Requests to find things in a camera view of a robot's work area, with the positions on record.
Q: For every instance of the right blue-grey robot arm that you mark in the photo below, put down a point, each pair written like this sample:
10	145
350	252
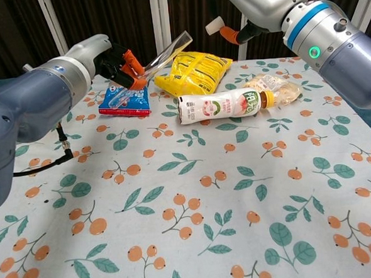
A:
341	57

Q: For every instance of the floral orange green tablecloth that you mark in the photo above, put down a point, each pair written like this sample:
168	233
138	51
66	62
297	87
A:
188	192

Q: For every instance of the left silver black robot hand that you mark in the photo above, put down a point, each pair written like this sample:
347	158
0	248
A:
95	51

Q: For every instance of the clear glass tube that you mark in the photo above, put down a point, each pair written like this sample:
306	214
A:
167	53

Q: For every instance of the yellow snack bag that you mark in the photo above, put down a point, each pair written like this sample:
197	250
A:
194	72

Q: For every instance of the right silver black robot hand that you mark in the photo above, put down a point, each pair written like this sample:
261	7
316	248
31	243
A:
265	1

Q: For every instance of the dark folding screen white frames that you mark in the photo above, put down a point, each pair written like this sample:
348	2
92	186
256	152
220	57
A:
134	22

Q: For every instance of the small white cap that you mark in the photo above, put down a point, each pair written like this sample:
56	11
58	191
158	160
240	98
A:
214	26

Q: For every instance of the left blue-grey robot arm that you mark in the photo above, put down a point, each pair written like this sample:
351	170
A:
23	117

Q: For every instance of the blue red snack bag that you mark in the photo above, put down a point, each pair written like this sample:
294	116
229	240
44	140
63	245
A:
132	101

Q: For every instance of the white bottle with yellow cap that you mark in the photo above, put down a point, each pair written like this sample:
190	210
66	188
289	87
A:
221	106

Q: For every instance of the clear bag of beige snacks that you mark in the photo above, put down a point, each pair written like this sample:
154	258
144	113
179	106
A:
283	89

